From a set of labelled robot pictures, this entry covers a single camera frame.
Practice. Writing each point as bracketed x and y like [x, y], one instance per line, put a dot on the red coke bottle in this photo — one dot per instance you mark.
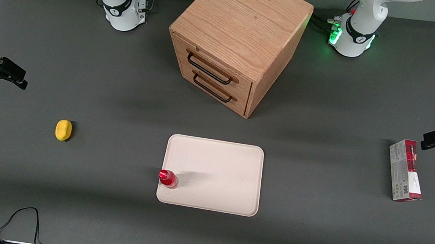
[168, 178]

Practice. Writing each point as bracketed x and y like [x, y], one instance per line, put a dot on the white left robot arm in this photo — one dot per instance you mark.
[360, 27]

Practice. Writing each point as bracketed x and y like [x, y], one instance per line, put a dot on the cream rectangular tray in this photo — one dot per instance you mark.
[218, 173]

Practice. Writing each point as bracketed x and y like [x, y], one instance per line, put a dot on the grey and red carton box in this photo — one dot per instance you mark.
[404, 171]

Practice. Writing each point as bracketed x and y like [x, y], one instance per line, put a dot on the yellow lemon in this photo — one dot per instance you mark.
[63, 130]

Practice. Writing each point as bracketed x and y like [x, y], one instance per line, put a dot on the wooden drawer cabinet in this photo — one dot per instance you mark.
[241, 27]

